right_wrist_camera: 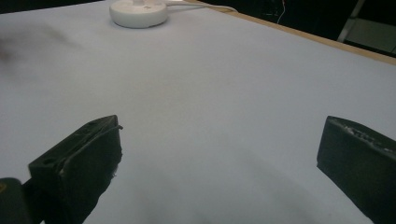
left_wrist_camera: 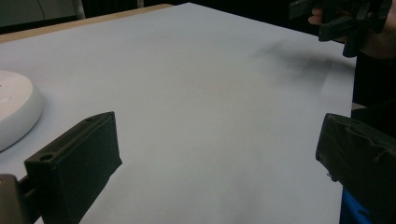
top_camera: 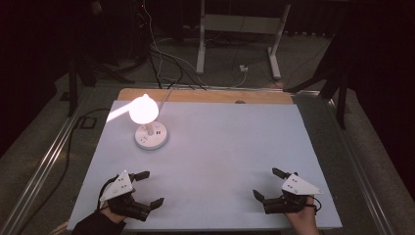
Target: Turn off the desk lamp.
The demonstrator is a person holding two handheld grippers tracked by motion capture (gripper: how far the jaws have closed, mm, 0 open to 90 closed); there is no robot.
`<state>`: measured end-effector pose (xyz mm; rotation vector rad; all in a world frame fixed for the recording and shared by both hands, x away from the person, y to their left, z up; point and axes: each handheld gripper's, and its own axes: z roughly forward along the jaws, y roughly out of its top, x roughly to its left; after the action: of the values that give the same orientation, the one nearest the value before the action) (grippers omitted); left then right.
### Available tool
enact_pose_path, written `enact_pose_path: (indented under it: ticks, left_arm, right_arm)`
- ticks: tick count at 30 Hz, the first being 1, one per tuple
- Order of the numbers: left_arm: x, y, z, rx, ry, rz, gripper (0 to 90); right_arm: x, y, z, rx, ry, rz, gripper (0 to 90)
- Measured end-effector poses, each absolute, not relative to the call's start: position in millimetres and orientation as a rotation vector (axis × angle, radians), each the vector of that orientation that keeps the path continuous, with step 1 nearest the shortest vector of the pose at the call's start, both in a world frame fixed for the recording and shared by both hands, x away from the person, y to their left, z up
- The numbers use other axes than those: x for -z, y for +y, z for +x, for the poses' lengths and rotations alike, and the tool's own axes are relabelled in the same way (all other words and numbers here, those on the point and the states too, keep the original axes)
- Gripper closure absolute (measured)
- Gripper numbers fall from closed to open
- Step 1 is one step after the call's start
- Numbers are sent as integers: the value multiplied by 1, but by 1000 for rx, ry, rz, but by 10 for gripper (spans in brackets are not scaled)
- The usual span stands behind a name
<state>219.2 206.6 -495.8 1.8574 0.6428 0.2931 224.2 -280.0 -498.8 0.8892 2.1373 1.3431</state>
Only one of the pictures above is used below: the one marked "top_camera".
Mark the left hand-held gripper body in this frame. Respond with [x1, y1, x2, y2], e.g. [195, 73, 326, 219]
[99, 169, 152, 222]

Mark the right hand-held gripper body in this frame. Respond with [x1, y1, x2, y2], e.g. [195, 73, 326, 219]
[262, 173, 324, 215]

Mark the white desk lamp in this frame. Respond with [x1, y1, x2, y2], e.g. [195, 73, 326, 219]
[106, 93, 170, 151]

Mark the person's left hand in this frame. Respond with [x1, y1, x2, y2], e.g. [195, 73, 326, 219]
[99, 202, 127, 225]

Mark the person's right hand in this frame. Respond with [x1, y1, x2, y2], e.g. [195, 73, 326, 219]
[285, 195, 321, 235]

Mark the light grey table mat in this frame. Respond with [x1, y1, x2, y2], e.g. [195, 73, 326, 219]
[67, 99, 343, 232]

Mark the black floor socket plate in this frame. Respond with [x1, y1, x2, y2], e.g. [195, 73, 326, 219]
[76, 116, 98, 130]

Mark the black stand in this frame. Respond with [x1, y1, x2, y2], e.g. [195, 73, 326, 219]
[283, 32, 348, 130]

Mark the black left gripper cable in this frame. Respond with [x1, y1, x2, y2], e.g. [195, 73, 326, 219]
[96, 177, 115, 212]

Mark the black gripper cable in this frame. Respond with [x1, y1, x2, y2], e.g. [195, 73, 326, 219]
[306, 195, 323, 215]
[96, 177, 115, 212]

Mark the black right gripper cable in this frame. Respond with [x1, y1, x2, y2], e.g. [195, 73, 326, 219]
[306, 195, 323, 215]

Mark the long black floor cable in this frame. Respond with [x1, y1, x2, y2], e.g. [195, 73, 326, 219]
[19, 107, 112, 235]

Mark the aluminium floor rail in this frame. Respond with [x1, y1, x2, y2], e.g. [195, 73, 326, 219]
[0, 86, 96, 235]
[321, 93, 397, 235]

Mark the white lamp cable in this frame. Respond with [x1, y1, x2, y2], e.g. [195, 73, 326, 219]
[158, 85, 176, 112]

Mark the black floor cable bundle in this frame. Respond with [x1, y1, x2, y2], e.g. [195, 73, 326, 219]
[147, 45, 208, 91]

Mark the white metal table frame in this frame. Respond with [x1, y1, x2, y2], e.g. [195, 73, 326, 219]
[195, 0, 293, 81]

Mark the white floor cable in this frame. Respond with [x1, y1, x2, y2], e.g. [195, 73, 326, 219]
[141, 0, 249, 90]

